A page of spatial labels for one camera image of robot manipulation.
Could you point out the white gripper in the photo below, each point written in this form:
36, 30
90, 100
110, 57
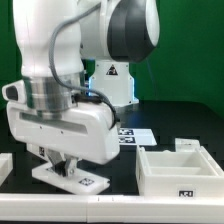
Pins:
83, 131

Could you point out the large white cabinet body box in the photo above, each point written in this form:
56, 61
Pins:
181, 174

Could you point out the white cabinet drawer box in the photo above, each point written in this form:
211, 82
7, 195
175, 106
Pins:
39, 151

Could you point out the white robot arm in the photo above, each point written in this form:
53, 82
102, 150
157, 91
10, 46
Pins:
49, 106

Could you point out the small white cabinet panel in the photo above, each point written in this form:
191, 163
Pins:
186, 145

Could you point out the white marker sheet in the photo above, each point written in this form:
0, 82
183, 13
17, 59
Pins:
142, 137

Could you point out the white left rail piece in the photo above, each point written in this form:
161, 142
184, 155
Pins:
6, 166

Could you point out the white rail piece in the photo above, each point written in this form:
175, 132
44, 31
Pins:
6, 166
213, 158

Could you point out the white front rail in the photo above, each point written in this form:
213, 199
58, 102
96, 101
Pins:
112, 208

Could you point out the white right rail piece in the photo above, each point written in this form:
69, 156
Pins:
213, 158

